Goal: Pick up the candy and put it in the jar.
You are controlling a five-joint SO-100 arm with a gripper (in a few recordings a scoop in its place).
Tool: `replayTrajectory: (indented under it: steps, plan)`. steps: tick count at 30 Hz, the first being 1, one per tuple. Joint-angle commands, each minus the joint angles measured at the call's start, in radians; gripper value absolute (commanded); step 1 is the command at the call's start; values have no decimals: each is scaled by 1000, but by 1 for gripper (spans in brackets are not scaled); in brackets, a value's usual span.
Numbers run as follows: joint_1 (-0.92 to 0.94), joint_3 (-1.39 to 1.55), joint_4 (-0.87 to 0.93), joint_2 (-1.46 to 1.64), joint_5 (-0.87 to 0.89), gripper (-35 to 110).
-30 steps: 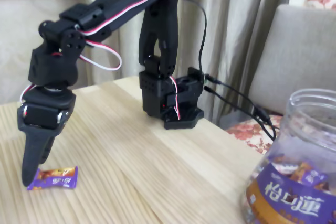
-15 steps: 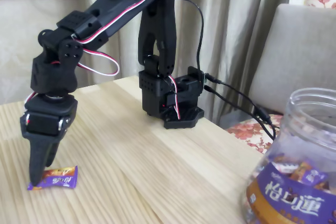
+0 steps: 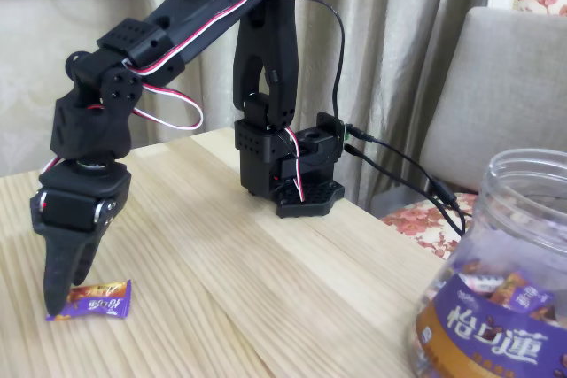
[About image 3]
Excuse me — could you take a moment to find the purple orange candy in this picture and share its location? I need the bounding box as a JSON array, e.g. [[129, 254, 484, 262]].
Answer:
[[45, 279, 133, 322]]

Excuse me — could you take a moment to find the white plastic bag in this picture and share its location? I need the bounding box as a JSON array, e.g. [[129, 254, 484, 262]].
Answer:
[[460, 274, 501, 294]]

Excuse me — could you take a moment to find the clear plastic candy jar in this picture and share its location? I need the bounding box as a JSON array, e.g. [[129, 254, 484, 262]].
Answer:
[[405, 147, 567, 378]]

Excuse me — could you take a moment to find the orange-brown snack bag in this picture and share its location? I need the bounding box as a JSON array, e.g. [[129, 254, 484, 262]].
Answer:
[[489, 271, 528, 304]]

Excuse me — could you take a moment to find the purple snack bag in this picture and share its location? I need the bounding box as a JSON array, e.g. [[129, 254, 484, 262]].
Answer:
[[509, 284, 555, 312]]

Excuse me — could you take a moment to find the floral seat cushion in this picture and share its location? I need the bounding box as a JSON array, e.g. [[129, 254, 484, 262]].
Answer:
[[378, 191, 478, 259]]

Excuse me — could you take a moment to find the grey fabric chair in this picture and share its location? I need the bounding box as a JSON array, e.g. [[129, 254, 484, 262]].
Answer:
[[418, 6, 567, 193]]

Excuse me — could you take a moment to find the short red white servo wire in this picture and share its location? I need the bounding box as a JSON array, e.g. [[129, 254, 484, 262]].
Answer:
[[283, 126, 307, 202]]

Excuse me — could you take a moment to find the long red white servo wire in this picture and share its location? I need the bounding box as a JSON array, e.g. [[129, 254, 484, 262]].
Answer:
[[40, 0, 278, 174]]

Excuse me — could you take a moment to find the plain black cable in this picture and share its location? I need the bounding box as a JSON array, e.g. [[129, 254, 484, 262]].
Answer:
[[343, 142, 464, 237]]

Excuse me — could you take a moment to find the thin black cable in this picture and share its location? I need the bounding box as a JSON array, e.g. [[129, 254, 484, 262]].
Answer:
[[294, 0, 346, 126]]

